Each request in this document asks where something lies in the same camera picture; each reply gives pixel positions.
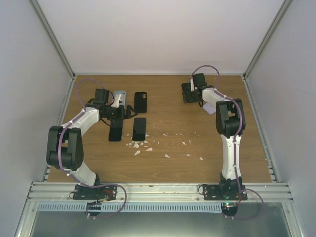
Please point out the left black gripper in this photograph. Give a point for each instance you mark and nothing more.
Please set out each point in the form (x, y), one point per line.
(122, 115)

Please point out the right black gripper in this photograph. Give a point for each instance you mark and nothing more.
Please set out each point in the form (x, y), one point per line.
(190, 98)

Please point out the black cased phone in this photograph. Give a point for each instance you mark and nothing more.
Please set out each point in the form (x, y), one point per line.
(140, 102)

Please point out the light blue phone case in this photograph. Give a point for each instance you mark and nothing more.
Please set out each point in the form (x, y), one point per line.
(121, 96)

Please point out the black smartphone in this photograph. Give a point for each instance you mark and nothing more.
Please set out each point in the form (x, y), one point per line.
(139, 129)
(115, 133)

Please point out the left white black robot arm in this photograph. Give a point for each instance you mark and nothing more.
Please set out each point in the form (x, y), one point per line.
(65, 146)

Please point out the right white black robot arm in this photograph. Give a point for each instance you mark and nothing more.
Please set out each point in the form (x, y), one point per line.
(230, 124)

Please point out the lilac phone case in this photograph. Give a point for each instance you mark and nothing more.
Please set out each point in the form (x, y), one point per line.
(209, 108)

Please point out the white debris pieces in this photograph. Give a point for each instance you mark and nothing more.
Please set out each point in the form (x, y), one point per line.
(163, 141)

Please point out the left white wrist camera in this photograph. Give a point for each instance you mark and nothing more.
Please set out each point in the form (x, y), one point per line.
(118, 100)

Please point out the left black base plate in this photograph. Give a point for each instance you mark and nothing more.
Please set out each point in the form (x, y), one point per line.
(104, 193)

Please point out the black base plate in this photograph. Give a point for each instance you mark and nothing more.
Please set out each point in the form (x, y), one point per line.
(212, 192)
(104, 193)

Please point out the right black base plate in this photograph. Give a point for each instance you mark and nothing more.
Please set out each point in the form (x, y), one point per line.
(212, 192)

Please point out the grey slotted cable duct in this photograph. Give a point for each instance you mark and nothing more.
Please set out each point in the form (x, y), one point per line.
(132, 207)

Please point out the aluminium front rail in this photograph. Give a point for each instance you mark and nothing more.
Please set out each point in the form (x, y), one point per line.
(157, 192)

